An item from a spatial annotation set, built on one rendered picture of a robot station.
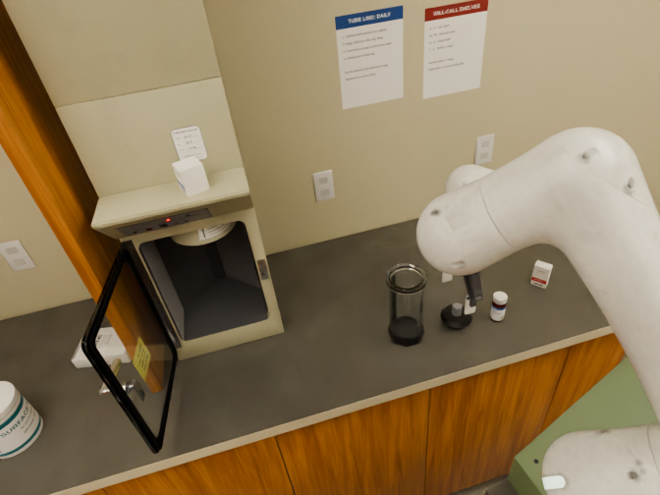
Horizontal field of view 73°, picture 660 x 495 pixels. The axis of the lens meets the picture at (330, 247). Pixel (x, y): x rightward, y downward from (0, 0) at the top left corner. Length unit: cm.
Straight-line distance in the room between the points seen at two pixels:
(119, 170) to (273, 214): 71
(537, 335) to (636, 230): 85
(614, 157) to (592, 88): 144
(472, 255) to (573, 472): 33
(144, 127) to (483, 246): 71
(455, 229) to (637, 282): 21
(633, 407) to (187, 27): 107
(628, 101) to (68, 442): 220
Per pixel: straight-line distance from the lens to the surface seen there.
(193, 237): 118
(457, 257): 62
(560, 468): 78
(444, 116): 169
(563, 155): 58
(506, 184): 60
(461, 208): 61
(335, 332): 138
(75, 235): 107
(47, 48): 101
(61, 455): 142
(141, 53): 98
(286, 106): 148
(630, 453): 75
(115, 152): 105
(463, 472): 193
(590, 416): 103
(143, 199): 103
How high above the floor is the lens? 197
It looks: 38 degrees down
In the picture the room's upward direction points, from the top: 8 degrees counter-clockwise
